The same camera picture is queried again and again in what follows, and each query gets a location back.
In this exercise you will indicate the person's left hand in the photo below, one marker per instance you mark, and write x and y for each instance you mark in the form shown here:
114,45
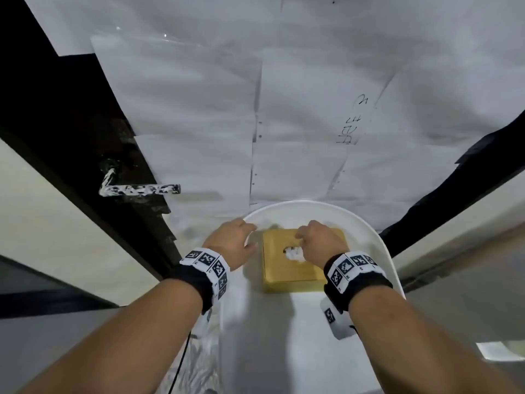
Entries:
229,242

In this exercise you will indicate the person's right hand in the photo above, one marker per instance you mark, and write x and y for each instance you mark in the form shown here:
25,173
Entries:
324,246

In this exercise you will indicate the wooden tissue box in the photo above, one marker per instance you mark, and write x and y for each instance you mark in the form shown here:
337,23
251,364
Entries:
279,266

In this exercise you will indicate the person's left forearm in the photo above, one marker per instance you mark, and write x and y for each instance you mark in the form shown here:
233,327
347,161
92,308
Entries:
115,344

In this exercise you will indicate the person's right forearm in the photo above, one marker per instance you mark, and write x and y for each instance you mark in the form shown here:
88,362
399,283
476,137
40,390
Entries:
410,348

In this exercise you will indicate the black right wristband with markers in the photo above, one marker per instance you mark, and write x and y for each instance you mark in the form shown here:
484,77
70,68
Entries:
361,279

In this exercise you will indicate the black wristband with markers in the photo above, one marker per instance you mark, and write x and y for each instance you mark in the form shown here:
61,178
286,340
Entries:
192,279
361,279

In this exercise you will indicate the black left wristband with markers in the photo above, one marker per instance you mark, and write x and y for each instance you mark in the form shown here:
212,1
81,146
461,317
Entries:
192,279

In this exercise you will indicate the white plastic chair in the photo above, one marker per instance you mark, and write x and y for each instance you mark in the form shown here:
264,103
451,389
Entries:
262,332

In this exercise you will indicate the clear plastic sheet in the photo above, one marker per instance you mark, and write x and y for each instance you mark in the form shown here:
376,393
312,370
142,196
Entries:
205,361

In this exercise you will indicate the white paper sheets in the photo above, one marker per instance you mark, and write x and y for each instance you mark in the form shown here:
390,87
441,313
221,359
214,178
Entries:
205,98

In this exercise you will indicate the black framed glass partition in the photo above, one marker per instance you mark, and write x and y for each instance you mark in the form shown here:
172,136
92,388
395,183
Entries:
41,303

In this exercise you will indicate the white flat object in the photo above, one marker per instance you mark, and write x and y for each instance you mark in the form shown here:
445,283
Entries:
496,350

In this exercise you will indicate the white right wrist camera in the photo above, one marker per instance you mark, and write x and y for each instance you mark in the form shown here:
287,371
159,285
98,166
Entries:
334,320

